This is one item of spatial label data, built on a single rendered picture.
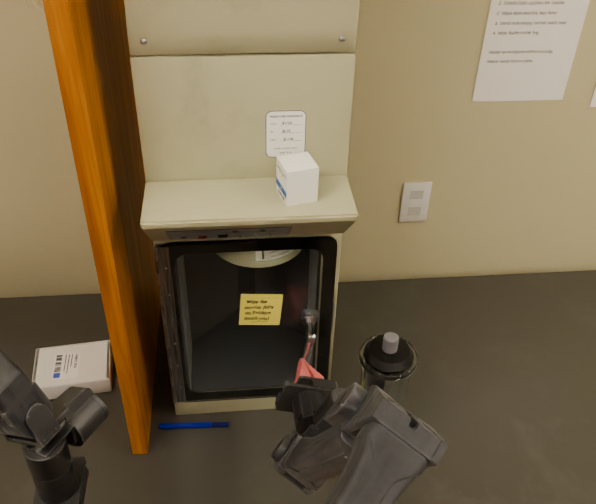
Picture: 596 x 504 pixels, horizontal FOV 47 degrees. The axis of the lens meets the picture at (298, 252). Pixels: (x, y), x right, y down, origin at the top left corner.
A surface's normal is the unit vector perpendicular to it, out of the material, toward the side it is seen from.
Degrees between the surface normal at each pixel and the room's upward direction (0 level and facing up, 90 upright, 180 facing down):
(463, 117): 90
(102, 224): 90
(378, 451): 32
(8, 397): 67
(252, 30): 90
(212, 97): 90
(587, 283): 0
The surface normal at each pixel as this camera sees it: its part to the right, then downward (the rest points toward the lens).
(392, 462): 0.21, -0.36
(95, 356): 0.03, -0.79
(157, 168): 0.10, 0.61
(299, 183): 0.33, 0.58
